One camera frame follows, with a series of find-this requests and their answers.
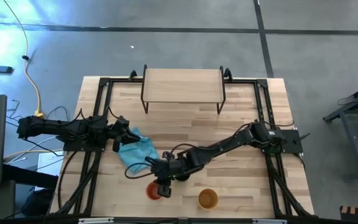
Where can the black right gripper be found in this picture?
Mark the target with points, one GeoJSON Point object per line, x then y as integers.
{"type": "Point", "coordinates": [165, 174]}

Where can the wooden shelf with black legs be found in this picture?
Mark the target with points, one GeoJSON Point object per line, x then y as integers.
{"type": "Point", "coordinates": [182, 85]}

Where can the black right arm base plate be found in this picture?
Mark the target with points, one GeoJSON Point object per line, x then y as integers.
{"type": "Point", "coordinates": [292, 141]}

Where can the teal microfibre cloth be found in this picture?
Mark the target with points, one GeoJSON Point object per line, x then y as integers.
{"type": "Point", "coordinates": [138, 152]}

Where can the dark grey metal cart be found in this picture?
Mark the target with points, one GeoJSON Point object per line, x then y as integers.
{"type": "Point", "coordinates": [350, 124]}

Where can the silver aluminium bracket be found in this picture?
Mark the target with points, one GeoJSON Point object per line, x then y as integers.
{"type": "Point", "coordinates": [269, 221]}
{"type": "Point", "coordinates": [95, 220]}

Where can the black aluminium table frame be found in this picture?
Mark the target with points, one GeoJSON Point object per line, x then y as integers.
{"type": "Point", "coordinates": [104, 81]}

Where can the short black floor tape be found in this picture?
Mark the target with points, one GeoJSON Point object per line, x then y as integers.
{"type": "Point", "coordinates": [264, 46]}

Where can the white paper sheet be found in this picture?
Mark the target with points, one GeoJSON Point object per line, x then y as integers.
{"type": "Point", "coordinates": [50, 163]}

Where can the large yellow cup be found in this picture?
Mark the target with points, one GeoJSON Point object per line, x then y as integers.
{"type": "Point", "coordinates": [208, 199]}

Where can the small orange cup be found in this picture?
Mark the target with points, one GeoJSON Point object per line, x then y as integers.
{"type": "Point", "coordinates": [151, 192]}

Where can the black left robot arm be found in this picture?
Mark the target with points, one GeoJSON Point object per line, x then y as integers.
{"type": "Point", "coordinates": [57, 127]}

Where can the long black floor tape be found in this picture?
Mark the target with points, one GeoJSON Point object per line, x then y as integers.
{"type": "Point", "coordinates": [166, 30]}

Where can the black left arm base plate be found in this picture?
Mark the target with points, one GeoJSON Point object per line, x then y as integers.
{"type": "Point", "coordinates": [79, 147]}

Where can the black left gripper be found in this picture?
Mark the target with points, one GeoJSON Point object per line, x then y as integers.
{"type": "Point", "coordinates": [121, 126]}

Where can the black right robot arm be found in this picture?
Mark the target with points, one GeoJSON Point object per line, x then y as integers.
{"type": "Point", "coordinates": [216, 149]}

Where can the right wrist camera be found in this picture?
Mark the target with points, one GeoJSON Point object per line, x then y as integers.
{"type": "Point", "coordinates": [164, 191]}

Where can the black frame clamp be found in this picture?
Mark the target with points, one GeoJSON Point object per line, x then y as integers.
{"type": "Point", "coordinates": [132, 76]}
{"type": "Point", "coordinates": [227, 74]}

